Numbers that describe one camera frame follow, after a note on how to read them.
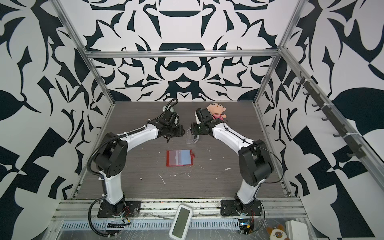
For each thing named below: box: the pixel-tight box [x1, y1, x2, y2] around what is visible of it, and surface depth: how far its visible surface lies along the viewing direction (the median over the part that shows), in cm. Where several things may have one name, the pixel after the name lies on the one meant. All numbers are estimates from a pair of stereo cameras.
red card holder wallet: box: [166, 149, 195, 167], surface depth 93 cm
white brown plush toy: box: [266, 224, 290, 240], surface depth 68 cm
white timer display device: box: [168, 204, 193, 240], surface depth 69 cm
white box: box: [285, 220, 309, 240], surface depth 67 cm
